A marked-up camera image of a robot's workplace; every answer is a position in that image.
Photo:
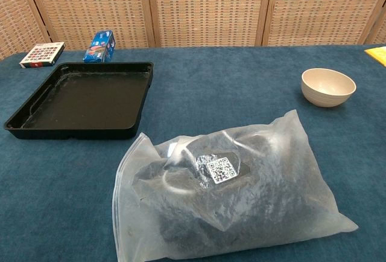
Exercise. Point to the beige round bowl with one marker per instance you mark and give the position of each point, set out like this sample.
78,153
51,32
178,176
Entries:
328,94

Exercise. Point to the black plastic tray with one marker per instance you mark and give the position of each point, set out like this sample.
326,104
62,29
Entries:
84,102

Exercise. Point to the blue felt table cover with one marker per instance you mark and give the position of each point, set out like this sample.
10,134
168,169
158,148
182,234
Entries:
211,93

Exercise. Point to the woven wooden folding screen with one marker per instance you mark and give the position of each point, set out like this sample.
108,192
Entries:
196,8

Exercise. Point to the blue cookie box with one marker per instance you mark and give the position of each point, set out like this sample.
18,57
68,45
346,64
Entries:
99,47

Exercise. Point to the white box with colourful grid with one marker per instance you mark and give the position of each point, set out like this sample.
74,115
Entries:
42,54

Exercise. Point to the yellow and white booklet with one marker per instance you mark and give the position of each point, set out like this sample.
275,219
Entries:
378,54

